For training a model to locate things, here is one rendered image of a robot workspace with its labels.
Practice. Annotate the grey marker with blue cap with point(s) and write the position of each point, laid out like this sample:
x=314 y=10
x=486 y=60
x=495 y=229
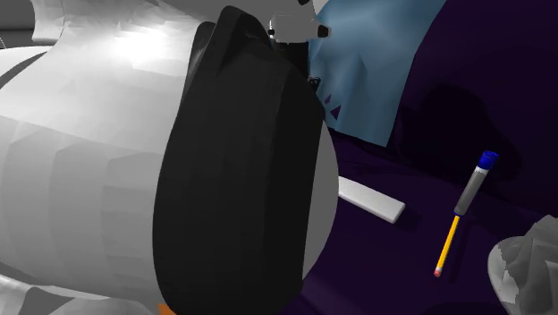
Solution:
x=470 y=187

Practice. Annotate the dark purple sofa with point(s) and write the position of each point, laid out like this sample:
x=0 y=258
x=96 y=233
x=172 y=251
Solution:
x=383 y=261

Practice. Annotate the yellow pencil with pink eraser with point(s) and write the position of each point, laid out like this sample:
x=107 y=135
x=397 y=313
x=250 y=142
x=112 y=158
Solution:
x=448 y=244

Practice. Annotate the crumpled grey cloth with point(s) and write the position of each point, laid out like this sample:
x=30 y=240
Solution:
x=529 y=266

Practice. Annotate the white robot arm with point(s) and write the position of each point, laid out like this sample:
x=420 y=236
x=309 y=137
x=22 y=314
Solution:
x=87 y=144

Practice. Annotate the flat white rectangular block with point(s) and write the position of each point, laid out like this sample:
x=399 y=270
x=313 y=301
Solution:
x=370 y=201

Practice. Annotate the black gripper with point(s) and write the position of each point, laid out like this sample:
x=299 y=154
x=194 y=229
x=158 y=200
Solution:
x=297 y=59

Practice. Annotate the light blue cushion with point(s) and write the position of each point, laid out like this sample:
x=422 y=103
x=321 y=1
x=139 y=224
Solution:
x=362 y=69

